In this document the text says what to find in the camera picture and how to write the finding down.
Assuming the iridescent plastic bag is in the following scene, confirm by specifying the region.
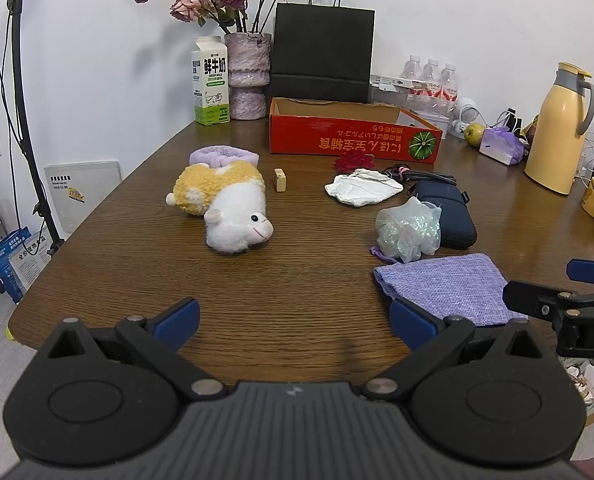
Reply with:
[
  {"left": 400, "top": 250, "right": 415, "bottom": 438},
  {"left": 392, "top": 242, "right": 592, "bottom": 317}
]
[{"left": 369, "top": 196, "right": 443, "bottom": 264}]

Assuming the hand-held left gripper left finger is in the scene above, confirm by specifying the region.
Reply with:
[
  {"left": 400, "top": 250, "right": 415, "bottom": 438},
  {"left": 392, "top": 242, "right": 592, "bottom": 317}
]
[{"left": 37, "top": 297, "right": 225, "bottom": 402}]

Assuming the blue printed bag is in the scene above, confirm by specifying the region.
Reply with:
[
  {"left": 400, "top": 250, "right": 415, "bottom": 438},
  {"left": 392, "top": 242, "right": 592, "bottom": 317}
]
[{"left": 0, "top": 227, "right": 46, "bottom": 305}]

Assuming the mottled purple vase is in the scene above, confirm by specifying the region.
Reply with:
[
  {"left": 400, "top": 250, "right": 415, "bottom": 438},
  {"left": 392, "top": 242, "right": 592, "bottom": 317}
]
[{"left": 224, "top": 32, "right": 272, "bottom": 121}]

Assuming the dark blue zip case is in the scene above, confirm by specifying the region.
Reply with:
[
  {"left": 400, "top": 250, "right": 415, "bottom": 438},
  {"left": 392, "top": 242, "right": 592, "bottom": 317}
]
[{"left": 413, "top": 180, "right": 478, "bottom": 249}]

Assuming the white flat carton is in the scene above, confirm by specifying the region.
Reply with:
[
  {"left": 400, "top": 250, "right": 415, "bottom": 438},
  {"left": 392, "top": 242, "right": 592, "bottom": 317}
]
[{"left": 369, "top": 74, "right": 428, "bottom": 94}]

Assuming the white wall panel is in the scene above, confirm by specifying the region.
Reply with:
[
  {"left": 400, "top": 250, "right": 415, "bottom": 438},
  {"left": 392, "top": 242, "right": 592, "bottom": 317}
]
[{"left": 44, "top": 160, "right": 124, "bottom": 234}]

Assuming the red cardboard box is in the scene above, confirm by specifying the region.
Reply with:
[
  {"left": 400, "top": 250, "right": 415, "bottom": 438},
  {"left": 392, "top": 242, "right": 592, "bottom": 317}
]
[{"left": 268, "top": 97, "right": 444, "bottom": 165}]

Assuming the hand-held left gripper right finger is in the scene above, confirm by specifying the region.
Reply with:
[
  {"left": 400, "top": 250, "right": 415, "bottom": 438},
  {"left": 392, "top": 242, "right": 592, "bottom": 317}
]
[{"left": 363, "top": 297, "right": 554, "bottom": 402}]

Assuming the purple linen pouch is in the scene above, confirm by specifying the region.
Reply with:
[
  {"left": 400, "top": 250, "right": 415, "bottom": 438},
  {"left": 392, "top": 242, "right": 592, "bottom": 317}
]
[{"left": 373, "top": 253, "right": 528, "bottom": 326}]

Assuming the black cable with pink tie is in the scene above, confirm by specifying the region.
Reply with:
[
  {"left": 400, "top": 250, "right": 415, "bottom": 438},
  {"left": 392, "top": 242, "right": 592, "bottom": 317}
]
[{"left": 382, "top": 164, "right": 458, "bottom": 184}]

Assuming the waste bin with paper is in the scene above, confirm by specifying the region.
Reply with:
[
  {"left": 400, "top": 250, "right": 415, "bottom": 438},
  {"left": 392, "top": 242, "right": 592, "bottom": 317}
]
[{"left": 562, "top": 357, "right": 594, "bottom": 429}]

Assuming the red rose flower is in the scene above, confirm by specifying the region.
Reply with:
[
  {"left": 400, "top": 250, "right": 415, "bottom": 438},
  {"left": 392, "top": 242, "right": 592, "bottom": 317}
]
[{"left": 333, "top": 152, "right": 376, "bottom": 172}]

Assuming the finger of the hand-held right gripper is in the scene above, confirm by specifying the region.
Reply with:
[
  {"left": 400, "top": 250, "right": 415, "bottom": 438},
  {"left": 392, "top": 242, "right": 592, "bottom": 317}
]
[
  {"left": 503, "top": 280, "right": 594, "bottom": 322},
  {"left": 566, "top": 258, "right": 594, "bottom": 289}
]

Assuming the black paper bag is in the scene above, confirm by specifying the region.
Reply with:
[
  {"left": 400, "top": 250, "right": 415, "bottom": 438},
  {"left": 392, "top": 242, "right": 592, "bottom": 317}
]
[{"left": 269, "top": 0, "right": 376, "bottom": 105}]

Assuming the yellow and white plush toy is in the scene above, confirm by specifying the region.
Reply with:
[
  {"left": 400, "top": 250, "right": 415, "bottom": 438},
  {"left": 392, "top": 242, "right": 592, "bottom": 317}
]
[{"left": 165, "top": 162, "right": 274, "bottom": 255}]

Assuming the purple fluffy headband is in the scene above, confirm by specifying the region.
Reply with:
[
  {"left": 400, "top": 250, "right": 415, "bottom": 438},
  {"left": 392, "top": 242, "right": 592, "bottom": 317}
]
[{"left": 188, "top": 145, "right": 261, "bottom": 169}]

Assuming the white cloth pouch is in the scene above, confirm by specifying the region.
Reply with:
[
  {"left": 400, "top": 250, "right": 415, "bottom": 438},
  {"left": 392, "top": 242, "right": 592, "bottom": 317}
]
[{"left": 324, "top": 169, "right": 404, "bottom": 208}]

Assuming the black light stand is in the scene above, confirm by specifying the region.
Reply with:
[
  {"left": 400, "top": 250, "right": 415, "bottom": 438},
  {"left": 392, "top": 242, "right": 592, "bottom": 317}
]
[{"left": 0, "top": 0, "right": 66, "bottom": 257}]

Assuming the white and green milk carton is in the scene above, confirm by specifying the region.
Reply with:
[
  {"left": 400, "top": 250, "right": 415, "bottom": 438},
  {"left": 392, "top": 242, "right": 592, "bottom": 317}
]
[{"left": 192, "top": 36, "right": 232, "bottom": 127}]

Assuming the yellow thermos jug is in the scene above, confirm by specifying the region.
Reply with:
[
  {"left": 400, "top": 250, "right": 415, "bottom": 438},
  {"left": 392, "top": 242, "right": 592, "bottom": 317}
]
[{"left": 523, "top": 62, "right": 594, "bottom": 195}]

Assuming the small white fan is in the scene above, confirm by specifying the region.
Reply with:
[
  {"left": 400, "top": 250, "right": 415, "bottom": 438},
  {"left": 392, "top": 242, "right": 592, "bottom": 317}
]
[{"left": 453, "top": 96, "right": 483, "bottom": 134}]

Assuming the pale purple plastic bag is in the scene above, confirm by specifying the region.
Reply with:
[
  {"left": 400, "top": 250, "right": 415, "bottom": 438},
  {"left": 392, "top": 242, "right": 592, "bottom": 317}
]
[{"left": 478, "top": 127, "right": 526, "bottom": 166}]

